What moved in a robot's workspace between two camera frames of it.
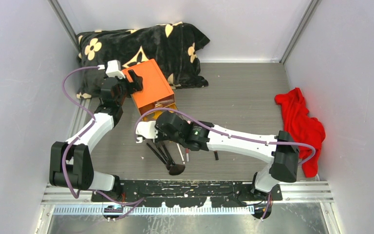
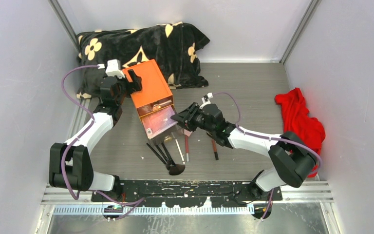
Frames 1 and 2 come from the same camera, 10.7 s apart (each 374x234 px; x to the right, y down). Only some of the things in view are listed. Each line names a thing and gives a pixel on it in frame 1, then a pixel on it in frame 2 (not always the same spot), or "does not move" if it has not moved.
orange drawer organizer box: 156,92 does not move
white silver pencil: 182,156 does not move
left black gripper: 136,86 does not move
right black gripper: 160,136 → 184,118
